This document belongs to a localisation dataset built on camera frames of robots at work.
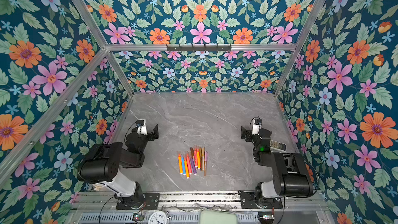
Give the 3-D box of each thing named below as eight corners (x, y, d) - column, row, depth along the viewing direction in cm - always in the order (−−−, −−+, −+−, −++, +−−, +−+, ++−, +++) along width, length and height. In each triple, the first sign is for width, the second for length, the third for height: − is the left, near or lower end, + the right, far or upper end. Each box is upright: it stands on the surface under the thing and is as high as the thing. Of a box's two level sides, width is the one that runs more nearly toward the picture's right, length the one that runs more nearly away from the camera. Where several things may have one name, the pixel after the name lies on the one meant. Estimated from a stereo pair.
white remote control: (269, 148, 94) (271, 146, 91) (269, 142, 96) (271, 139, 94) (284, 152, 92) (286, 150, 90) (284, 145, 95) (286, 143, 92)
